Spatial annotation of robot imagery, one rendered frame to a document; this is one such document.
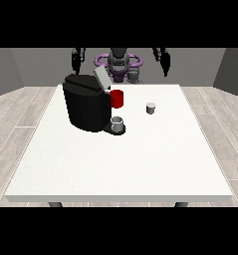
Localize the red pod holder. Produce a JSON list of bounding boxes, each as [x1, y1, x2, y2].
[[110, 89, 124, 110]]

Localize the small grey coffee pod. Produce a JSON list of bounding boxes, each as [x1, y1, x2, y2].
[[145, 102, 156, 116]]

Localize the black coffee machine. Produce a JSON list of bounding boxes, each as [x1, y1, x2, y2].
[[62, 73, 126, 136]]

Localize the pale grey machine lid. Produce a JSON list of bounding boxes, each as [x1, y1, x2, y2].
[[93, 65, 113, 92]]

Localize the small grey cup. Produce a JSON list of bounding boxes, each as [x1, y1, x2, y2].
[[111, 116, 124, 133]]

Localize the grey robot trunk purple rings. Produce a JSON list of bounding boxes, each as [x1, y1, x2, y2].
[[94, 48, 145, 85]]

